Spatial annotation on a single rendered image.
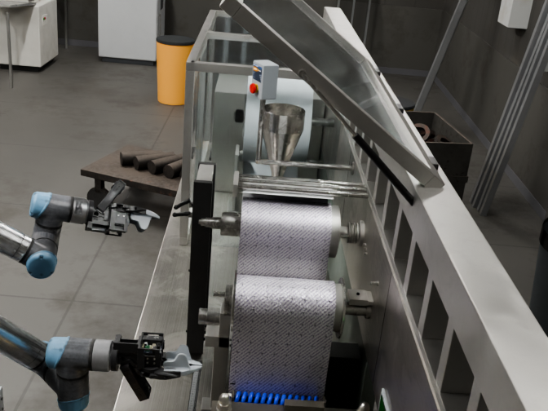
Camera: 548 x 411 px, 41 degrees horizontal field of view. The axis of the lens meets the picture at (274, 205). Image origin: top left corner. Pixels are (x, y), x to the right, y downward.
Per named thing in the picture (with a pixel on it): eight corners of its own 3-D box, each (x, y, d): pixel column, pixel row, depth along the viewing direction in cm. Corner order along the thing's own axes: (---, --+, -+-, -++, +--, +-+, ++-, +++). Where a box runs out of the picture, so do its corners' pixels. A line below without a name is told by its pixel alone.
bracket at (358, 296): (346, 293, 178) (347, 287, 178) (370, 295, 179) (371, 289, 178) (348, 305, 174) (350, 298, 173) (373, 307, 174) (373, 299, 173)
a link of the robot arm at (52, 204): (28, 212, 209) (33, 185, 206) (67, 218, 213) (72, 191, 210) (28, 224, 202) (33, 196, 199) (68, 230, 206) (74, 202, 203)
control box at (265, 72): (245, 94, 213) (248, 59, 209) (265, 93, 216) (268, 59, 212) (255, 100, 208) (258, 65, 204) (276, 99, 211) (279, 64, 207)
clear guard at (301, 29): (247, -42, 228) (249, -43, 228) (363, 63, 242) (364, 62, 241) (234, 8, 132) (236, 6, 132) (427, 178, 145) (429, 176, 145)
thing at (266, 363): (227, 393, 180) (232, 329, 172) (323, 399, 181) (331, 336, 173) (227, 395, 179) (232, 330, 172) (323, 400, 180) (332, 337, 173)
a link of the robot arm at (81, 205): (70, 200, 212) (75, 192, 205) (86, 202, 214) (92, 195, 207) (68, 225, 210) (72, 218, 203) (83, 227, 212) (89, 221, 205)
